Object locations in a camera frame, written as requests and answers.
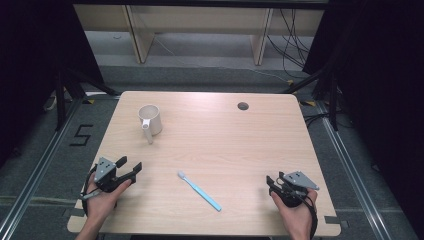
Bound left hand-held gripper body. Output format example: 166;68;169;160
94;156;123;194

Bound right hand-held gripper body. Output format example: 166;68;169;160
276;170;320;209

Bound white cup with handle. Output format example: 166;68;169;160
137;104;164;145

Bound light blue toothbrush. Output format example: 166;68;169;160
177;170;223;213

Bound person's left hand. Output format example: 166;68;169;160
85;178;133;223

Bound person's right hand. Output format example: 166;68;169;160
270;188;318;235

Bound black tape floor numeral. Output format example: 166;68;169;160
69;124;95;147

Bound black metal stand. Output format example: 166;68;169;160
282;64;340;132
54;66;122;132

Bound black curtain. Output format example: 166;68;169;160
0;0;105;168
302;0;424;232

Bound light wooden shelf unit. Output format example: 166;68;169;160
73;3;326;66

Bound left hand-held gripper cable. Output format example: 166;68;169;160
79;164;101;218

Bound hand-held gripper cable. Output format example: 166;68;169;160
79;164;101;218
293;186;320;240

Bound right hand-held gripper cable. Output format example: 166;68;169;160
293;186;320;240

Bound metal floor rail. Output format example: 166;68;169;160
0;96;84;240
315;99;395;240

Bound black floor cables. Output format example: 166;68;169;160
302;111;355;130

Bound bundle of black cables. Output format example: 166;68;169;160
266;8;312;80

